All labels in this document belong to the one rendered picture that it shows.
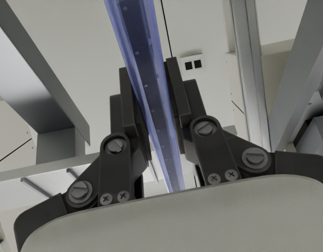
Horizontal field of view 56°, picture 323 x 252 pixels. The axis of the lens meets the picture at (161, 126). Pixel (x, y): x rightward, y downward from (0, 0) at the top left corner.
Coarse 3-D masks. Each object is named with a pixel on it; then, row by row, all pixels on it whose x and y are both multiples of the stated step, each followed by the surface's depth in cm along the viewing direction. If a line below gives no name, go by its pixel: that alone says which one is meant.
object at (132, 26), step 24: (120, 0) 9; (144, 0) 9; (120, 24) 9; (144, 24) 9; (120, 48) 10; (144, 48) 10; (144, 72) 11; (144, 96) 13; (168, 96) 13; (144, 120) 14; (168, 120) 15; (168, 144) 17; (168, 168) 20; (168, 192) 24
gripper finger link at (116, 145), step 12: (108, 144) 12; (120, 144) 12; (108, 156) 12; (120, 156) 11; (132, 156) 12; (108, 168) 11; (120, 168) 11; (132, 168) 11; (108, 180) 11; (120, 180) 11; (132, 180) 11; (108, 192) 11; (120, 192) 10; (132, 192) 11
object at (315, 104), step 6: (312, 96) 47; (318, 96) 47; (312, 102) 49; (318, 102) 49; (306, 108) 50; (312, 108) 50; (318, 108) 51; (306, 114) 52; (312, 114) 52; (318, 114) 53; (300, 120) 54; (300, 126) 56; (294, 132) 58; (294, 138) 61
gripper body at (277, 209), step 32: (192, 192) 9; (224, 192) 9; (256, 192) 9; (288, 192) 9; (320, 192) 9; (64, 224) 9; (96, 224) 9; (128, 224) 9; (160, 224) 9; (192, 224) 9; (224, 224) 8; (256, 224) 8; (288, 224) 8; (320, 224) 8
